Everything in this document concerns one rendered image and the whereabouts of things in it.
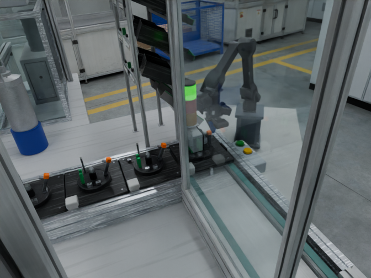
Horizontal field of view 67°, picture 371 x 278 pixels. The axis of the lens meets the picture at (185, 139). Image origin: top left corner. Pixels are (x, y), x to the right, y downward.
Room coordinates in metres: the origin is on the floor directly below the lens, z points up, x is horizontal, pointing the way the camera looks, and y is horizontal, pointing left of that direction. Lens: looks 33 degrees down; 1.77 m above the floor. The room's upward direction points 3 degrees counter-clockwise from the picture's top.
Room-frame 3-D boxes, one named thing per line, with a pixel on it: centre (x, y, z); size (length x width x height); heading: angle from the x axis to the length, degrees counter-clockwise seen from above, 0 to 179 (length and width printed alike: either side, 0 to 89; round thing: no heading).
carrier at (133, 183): (1.02, 0.17, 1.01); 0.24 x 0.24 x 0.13; 20
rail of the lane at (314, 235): (0.90, -0.31, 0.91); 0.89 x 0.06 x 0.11; 20
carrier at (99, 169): (0.93, 0.40, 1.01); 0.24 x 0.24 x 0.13; 20
